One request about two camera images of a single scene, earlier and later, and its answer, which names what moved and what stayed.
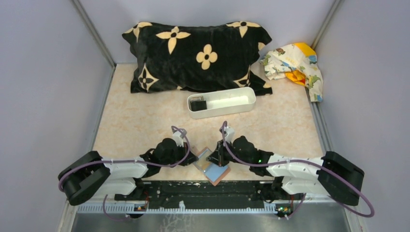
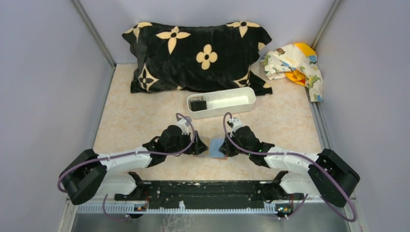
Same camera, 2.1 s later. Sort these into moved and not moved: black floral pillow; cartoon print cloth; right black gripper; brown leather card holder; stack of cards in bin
Moved: brown leather card holder; right black gripper
Not moved: black floral pillow; stack of cards in bin; cartoon print cloth
